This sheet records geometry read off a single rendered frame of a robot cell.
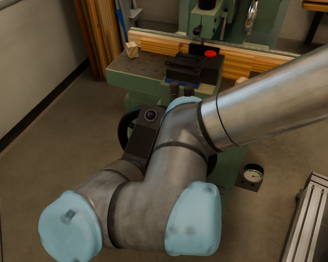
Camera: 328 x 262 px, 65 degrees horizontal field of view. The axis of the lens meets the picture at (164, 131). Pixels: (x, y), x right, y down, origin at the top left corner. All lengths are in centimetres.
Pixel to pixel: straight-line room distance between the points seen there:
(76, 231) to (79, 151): 159
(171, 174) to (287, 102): 14
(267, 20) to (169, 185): 80
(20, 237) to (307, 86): 153
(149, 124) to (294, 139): 171
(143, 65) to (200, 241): 69
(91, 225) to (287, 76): 25
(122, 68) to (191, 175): 63
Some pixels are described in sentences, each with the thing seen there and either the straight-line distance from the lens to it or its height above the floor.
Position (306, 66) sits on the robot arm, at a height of 121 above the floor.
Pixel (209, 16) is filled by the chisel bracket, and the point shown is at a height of 106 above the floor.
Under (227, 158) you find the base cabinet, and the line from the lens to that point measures 94.
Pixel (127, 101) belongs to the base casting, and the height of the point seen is 79.
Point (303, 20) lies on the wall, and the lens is 338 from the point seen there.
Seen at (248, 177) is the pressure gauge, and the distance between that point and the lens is 90.
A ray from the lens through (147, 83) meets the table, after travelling 83.
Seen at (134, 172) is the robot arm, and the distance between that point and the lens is 38.
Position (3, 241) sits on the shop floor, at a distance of 167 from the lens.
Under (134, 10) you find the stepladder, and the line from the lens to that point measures 177.
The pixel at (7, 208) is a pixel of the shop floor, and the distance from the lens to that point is 177.
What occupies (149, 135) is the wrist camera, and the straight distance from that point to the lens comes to 43.
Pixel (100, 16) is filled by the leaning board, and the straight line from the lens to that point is 222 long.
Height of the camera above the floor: 135
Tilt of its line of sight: 45 degrees down
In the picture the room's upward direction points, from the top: straight up
